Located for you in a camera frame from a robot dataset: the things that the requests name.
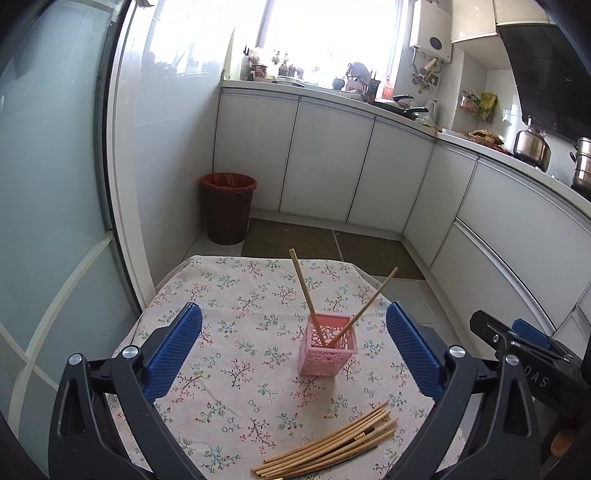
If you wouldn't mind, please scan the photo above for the floral tablecloth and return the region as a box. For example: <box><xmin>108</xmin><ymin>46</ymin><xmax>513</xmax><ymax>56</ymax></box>
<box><xmin>126</xmin><ymin>256</ymin><xmax>458</xmax><ymax>479</ymax></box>

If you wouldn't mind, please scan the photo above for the dark floor mat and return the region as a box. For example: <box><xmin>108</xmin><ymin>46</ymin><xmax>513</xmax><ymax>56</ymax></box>
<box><xmin>242</xmin><ymin>219</ymin><xmax>424</xmax><ymax>280</ymax></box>

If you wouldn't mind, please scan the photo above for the pink perforated utensil holder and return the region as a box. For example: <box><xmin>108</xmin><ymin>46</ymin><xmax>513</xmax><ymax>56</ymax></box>
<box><xmin>298</xmin><ymin>313</ymin><xmax>358</xmax><ymax>378</ymax></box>

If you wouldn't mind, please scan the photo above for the glass sliding door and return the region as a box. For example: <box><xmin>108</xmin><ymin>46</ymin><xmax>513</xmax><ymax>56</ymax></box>
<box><xmin>1</xmin><ymin>1</ymin><xmax>139</xmax><ymax>470</ymax></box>

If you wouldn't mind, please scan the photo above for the dark bin red liner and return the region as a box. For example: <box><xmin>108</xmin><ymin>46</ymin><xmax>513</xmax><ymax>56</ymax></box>
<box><xmin>200</xmin><ymin>172</ymin><xmax>257</xmax><ymax>245</ymax></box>

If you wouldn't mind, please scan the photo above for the steel stock pot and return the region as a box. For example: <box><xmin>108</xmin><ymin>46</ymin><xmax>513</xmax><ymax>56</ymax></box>
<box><xmin>570</xmin><ymin>137</ymin><xmax>591</xmax><ymax>193</ymax></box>

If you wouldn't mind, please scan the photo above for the steel kettle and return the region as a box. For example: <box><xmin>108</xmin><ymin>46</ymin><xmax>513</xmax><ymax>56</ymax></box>
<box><xmin>513</xmin><ymin>116</ymin><xmax>551</xmax><ymax>172</ymax></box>

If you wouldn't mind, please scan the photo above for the black frying pan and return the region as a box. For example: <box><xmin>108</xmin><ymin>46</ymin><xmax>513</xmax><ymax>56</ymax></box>
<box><xmin>370</xmin><ymin>94</ymin><xmax>429</xmax><ymax>121</ymax></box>

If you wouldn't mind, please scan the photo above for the black range hood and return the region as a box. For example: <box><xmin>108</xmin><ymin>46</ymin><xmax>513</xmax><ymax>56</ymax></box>
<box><xmin>497</xmin><ymin>24</ymin><xmax>590</xmax><ymax>142</ymax></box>

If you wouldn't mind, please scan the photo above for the white water heater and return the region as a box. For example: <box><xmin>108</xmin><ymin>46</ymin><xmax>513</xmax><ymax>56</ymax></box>
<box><xmin>409</xmin><ymin>0</ymin><xmax>452</xmax><ymax>63</ymax></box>

